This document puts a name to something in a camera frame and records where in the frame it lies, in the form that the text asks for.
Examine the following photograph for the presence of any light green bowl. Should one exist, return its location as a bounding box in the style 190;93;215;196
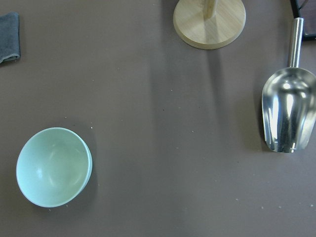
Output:
16;127;92;208

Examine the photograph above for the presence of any wooden mug tree stand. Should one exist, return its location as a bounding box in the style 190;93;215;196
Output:
173;0;246;49

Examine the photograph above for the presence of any silver metal scoop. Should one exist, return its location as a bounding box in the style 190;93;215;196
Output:
262;17;316;153

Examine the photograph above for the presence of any grey folded cloth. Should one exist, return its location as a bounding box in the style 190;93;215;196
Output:
0;12;20;63

